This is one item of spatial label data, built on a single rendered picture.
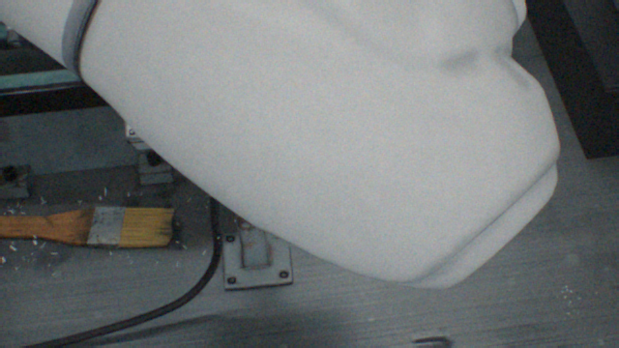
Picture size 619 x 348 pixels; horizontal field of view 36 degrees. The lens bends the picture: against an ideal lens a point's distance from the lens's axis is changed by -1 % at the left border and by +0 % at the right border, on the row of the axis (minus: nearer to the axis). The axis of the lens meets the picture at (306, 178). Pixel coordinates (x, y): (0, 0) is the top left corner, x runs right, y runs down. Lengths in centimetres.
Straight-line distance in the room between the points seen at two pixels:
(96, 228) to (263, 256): 19
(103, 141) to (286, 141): 77
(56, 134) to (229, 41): 77
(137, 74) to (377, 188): 9
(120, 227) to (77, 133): 12
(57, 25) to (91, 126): 71
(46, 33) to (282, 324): 63
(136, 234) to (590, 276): 47
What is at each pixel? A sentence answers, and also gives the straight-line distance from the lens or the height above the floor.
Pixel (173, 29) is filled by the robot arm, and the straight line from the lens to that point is 32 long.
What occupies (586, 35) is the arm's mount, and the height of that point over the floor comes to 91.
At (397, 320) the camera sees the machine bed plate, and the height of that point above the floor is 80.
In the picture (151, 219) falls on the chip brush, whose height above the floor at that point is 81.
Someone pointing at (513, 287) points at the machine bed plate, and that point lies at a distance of 97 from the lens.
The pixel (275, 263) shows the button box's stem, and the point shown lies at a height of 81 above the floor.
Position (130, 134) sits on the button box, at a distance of 78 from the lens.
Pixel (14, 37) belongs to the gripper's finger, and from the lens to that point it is 59.
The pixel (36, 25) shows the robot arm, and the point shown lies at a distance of 36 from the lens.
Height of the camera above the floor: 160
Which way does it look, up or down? 49 degrees down
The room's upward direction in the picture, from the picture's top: 5 degrees counter-clockwise
